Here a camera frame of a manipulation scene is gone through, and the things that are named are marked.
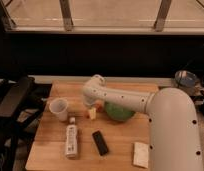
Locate white plastic bottle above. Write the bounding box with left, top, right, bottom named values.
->
left=65, top=117, right=78, bottom=158

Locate green bowl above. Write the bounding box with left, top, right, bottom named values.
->
left=104, top=102, right=135, bottom=122

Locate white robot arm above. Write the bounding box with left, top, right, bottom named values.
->
left=82, top=75, right=204, bottom=171

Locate grey round device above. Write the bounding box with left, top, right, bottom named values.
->
left=175, top=70, right=198, bottom=88

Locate orange pepper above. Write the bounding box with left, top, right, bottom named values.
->
left=86, top=104, right=103, bottom=118

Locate black rectangular remote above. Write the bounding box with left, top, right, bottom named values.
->
left=92, top=131, right=109, bottom=156

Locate white folded cloth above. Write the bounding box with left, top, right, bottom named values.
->
left=133, top=142, right=149, bottom=168

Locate white ceramic cup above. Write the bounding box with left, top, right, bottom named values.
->
left=49, top=98, right=68, bottom=122

